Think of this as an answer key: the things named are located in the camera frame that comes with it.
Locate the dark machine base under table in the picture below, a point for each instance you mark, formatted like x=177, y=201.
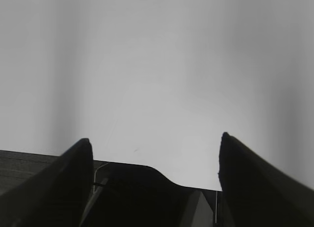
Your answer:
x=123, y=195

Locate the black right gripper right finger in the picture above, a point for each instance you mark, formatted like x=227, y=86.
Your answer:
x=257, y=193

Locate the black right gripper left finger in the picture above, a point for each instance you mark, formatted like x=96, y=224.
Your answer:
x=55, y=197

